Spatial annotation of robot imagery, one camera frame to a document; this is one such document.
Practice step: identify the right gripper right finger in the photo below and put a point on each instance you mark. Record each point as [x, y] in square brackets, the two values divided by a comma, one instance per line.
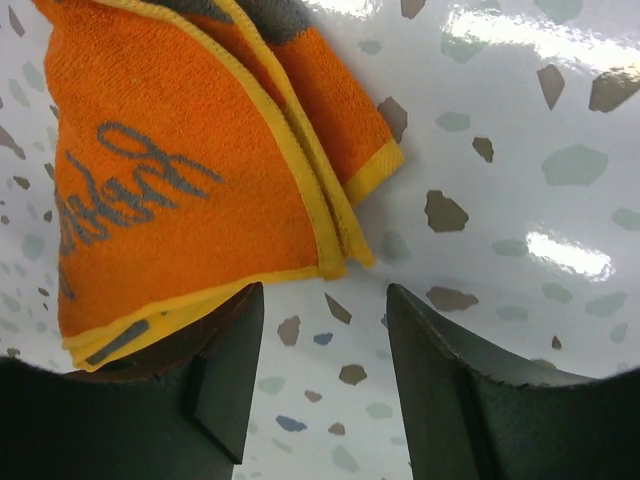
[473, 410]

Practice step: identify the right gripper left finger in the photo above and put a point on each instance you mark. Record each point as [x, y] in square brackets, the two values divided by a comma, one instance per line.
[178, 409]

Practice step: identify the orange grey cat towel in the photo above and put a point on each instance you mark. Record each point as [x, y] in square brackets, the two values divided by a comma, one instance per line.
[203, 146]

